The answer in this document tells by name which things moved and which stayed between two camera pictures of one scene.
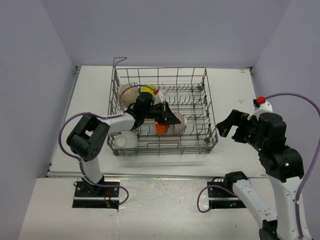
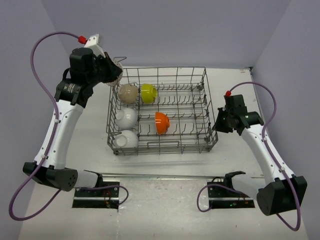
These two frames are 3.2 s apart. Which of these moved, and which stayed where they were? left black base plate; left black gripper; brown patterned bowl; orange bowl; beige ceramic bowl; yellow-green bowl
Moved: left black gripper; brown patterned bowl
Stayed: yellow-green bowl; orange bowl; beige ceramic bowl; left black base plate
